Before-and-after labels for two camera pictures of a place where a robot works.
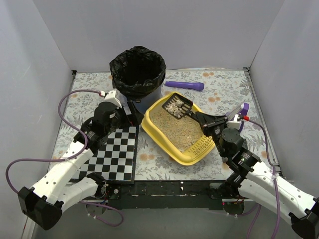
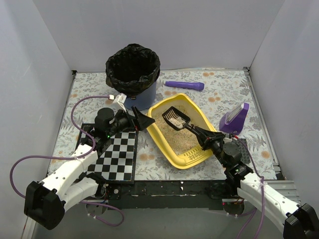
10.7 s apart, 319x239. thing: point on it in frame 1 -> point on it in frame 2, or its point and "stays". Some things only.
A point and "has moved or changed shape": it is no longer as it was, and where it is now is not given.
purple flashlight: [186, 84] stays
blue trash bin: [144, 103] has moved or changed shape
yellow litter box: [182, 139] has moved or changed shape
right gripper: [211, 124] -> [209, 139]
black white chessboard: [114, 161] stays
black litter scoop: [179, 107] -> [177, 119]
